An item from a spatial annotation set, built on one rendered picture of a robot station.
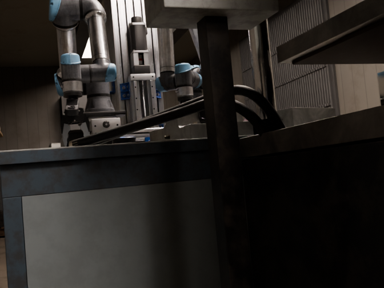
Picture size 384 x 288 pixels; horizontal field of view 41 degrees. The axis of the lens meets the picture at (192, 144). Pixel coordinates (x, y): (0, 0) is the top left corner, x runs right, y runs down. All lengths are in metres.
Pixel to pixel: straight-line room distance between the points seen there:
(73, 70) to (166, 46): 0.64
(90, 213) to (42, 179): 0.17
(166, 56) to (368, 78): 3.38
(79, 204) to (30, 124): 8.92
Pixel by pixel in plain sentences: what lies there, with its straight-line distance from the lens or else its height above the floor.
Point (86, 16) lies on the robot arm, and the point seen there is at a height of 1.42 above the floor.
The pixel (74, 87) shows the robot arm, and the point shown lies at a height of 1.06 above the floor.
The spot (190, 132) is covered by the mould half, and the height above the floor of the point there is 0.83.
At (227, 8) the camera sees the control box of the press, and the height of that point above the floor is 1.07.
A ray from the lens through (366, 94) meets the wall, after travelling 5.61.
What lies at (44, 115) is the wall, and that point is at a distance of 10.43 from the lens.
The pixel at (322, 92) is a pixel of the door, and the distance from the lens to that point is 6.21.
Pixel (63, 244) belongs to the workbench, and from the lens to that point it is 1.52.
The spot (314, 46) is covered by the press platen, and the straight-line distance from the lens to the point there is 1.39.
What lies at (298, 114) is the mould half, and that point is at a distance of 2.00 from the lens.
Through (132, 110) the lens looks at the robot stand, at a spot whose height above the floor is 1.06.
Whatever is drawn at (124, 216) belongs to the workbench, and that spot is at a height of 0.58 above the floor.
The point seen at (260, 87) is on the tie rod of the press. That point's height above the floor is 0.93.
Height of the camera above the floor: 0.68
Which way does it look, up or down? 4 degrees up
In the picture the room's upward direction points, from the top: 5 degrees counter-clockwise
